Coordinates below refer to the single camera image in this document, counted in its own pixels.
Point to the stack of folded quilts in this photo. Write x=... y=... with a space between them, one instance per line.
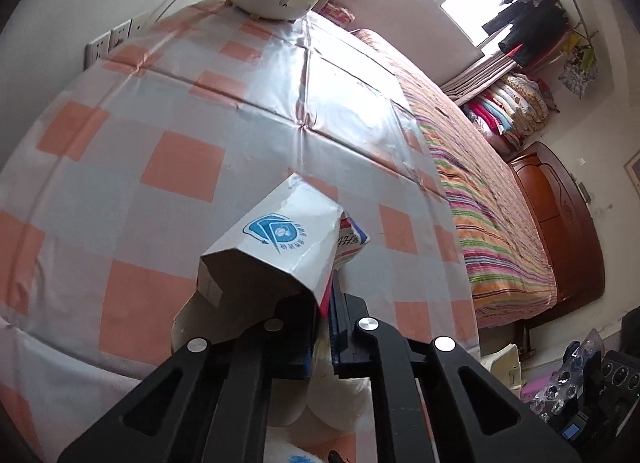
x=510 y=108

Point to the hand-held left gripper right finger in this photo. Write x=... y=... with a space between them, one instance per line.
x=341 y=343

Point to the framed wall picture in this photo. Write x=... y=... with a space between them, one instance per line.
x=634 y=170

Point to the patterned hanging bag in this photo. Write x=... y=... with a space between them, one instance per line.
x=579 y=73

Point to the bed with striped cover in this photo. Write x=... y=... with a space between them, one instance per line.
x=480 y=203

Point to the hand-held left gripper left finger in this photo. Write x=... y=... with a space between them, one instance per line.
x=301 y=360

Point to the yellow hanging garment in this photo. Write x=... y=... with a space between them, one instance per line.
x=580 y=43

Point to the wooden bed headboard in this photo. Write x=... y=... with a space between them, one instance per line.
x=565 y=223

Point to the white wall socket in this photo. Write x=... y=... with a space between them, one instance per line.
x=121 y=32
x=98 y=48

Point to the clear blister pack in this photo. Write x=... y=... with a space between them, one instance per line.
x=562 y=383

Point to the pink stool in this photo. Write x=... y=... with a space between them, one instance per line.
x=336 y=13

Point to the pink window curtain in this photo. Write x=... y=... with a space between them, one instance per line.
x=480 y=80

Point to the white pink medicine box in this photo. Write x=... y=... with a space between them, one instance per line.
x=280 y=243

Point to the row of hanging clothes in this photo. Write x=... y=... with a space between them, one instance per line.
x=530 y=18

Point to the white plastic bin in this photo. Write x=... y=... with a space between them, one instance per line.
x=502 y=365

